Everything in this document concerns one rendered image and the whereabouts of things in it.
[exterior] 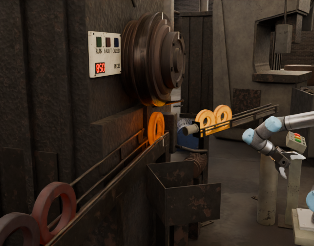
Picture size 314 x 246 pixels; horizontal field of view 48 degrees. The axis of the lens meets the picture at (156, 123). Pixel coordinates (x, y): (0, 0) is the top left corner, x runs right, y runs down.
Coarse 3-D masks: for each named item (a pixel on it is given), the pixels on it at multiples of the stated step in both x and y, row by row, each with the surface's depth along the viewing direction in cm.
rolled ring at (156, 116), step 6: (156, 114) 182; (162, 114) 190; (150, 120) 180; (156, 120) 181; (162, 120) 191; (150, 126) 179; (162, 126) 193; (150, 132) 179; (162, 132) 193; (150, 138) 180; (156, 138) 191; (150, 144) 184
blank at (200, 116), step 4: (200, 112) 226; (204, 112) 225; (208, 112) 227; (212, 112) 230; (196, 116) 226; (200, 116) 224; (204, 116) 226; (208, 116) 228; (212, 116) 230; (196, 120) 225; (200, 120) 224; (208, 120) 232; (212, 120) 231; (200, 124) 225; (208, 124) 231; (212, 124) 232; (208, 128) 230; (208, 132) 230
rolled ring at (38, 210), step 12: (48, 192) 100; (60, 192) 105; (72, 192) 111; (36, 204) 98; (48, 204) 100; (72, 204) 112; (36, 216) 97; (72, 216) 112; (60, 228) 108; (48, 240) 101
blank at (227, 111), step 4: (216, 108) 234; (220, 108) 233; (224, 108) 235; (228, 108) 238; (216, 112) 232; (220, 112) 234; (224, 112) 239; (228, 112) 238; (216, 116) 232; (220, 116) 235; (224, 116) 241; (228, 116) 239; (216, 120) 233; (220, 120) 235; (224, 120) 239; (220, 124) 236; (228, 124) 240
